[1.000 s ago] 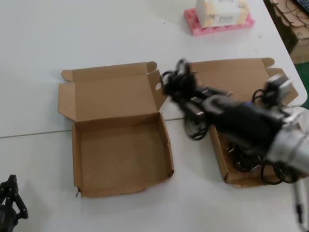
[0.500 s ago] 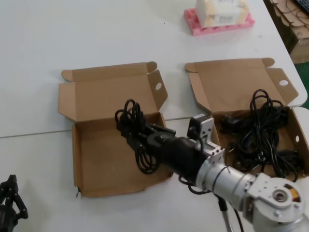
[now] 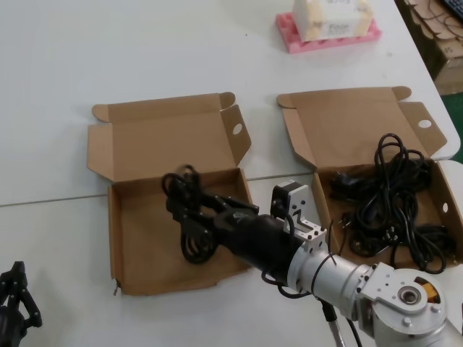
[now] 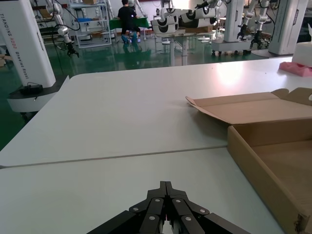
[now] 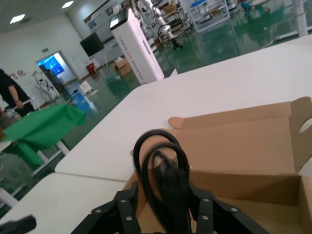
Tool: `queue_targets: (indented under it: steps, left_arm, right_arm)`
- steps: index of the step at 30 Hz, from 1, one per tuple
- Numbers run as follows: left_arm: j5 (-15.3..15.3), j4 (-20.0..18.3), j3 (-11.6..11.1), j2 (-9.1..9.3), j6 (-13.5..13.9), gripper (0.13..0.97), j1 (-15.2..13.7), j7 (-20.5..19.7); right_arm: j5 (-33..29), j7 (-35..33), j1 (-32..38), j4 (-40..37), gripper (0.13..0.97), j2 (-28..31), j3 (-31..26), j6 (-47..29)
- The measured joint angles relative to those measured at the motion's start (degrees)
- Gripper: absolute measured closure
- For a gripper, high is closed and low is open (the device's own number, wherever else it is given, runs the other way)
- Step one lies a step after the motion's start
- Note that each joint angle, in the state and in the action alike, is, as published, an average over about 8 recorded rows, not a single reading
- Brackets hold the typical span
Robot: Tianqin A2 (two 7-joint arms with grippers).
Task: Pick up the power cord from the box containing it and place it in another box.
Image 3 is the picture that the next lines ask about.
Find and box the black cord with metal prongs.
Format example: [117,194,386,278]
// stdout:
[339,211,399,260]

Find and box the stack of flat cardboard sheets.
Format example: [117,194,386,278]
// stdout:
[397,0,463,50]

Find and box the open cardboard box, clean edge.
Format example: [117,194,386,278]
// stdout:
[276,85,463,276]

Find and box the white packaged item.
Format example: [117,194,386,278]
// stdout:
[292,0,374,41]

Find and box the brown cardboard carton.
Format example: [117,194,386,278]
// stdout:
[432,35,463,95]

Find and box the black cable with silver hose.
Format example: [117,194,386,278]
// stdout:
[319,301,363,347]

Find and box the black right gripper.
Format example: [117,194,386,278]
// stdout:
[172,194,303,287]

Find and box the large tangled black power cord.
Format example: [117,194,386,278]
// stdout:
[356,133,436,240]

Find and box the silver bracket wrist camera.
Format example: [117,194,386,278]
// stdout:
[270,179,328,256]

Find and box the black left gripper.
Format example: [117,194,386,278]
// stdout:
[0,260,43,347]

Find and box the black keyboard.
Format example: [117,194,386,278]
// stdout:
[443,0,463,19]

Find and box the black power cord with plug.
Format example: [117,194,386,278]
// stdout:
[328,171,363,200]

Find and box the pink foam tray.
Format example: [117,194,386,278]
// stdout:
[276,11,383,55]

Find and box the black bundled power cord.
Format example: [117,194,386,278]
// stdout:
[392,223,449,276]

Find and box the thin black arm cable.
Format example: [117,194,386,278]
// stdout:
[260,269,320,301]

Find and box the open cardboard box, torn corner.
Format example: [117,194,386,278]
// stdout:
[86,92,260,297]

